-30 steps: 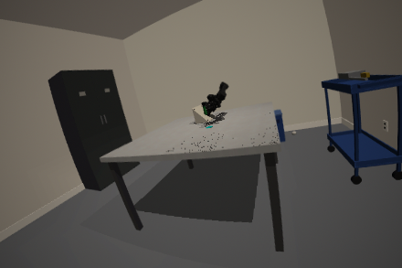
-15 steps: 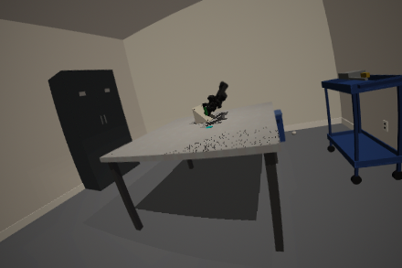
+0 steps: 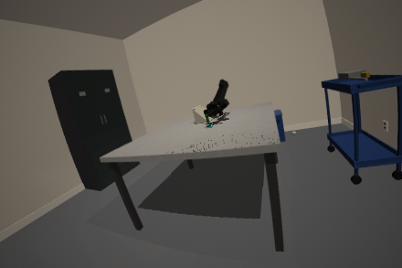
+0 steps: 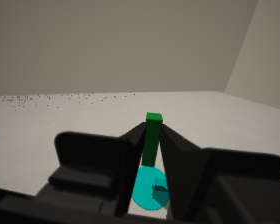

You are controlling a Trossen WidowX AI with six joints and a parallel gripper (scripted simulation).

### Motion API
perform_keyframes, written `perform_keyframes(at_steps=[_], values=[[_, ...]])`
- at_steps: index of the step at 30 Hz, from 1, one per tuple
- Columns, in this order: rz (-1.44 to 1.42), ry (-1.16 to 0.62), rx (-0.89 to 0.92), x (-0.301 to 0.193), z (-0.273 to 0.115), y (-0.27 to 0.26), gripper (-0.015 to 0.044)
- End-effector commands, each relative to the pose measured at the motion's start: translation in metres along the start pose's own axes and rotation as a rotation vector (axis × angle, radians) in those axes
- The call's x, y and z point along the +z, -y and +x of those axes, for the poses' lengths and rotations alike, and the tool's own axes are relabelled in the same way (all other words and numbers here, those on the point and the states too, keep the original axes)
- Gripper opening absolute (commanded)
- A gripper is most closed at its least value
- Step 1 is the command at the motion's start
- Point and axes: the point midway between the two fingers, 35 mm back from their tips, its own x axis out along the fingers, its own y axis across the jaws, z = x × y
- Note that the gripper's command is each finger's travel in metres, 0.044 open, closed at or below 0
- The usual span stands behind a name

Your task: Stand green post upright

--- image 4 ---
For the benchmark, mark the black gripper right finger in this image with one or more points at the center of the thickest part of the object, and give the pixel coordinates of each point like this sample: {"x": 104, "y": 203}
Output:
{"x": 188, "y": 169}

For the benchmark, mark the cyan circle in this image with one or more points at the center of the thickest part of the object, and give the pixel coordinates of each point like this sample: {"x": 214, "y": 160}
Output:
{"x": 150, "y": 189}

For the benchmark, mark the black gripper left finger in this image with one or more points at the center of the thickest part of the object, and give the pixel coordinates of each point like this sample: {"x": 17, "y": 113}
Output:
{"x": 123, "y": 154}

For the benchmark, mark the green rectangular post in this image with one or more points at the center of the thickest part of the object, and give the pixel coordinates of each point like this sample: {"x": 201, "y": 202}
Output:
{"x": 154, "y": 122}

